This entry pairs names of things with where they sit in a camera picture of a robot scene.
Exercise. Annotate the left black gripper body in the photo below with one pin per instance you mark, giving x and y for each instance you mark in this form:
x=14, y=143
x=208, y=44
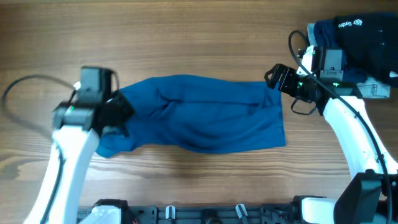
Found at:
x=118, y=109

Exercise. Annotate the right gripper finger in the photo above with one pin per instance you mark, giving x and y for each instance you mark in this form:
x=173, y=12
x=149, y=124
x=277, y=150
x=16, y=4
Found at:
x=277, y=69
x=271, y=80

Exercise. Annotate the blue t-shirt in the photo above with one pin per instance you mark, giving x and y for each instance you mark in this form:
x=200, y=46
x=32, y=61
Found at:
x=200, y=114

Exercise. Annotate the black garment with white logo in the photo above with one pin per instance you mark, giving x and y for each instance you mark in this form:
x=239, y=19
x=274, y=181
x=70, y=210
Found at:
x=370, y=42

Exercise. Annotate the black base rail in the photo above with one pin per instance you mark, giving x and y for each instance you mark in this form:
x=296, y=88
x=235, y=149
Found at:
x=205, y=214

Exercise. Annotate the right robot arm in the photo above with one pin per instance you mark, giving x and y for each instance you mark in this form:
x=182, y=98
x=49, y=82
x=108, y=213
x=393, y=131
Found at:
x=371, y=195

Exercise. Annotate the navy blue folded garment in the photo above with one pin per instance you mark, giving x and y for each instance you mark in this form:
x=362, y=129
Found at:
x=325, y=36

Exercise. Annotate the light grey denim shorts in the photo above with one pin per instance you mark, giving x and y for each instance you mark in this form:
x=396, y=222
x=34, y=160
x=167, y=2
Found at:
x=371, y=88

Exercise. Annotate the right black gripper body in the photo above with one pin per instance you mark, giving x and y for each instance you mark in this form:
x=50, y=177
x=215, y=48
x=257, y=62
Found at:
x=285, y=80

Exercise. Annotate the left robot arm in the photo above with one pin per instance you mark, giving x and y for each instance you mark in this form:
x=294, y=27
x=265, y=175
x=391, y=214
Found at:
x=78, y=124

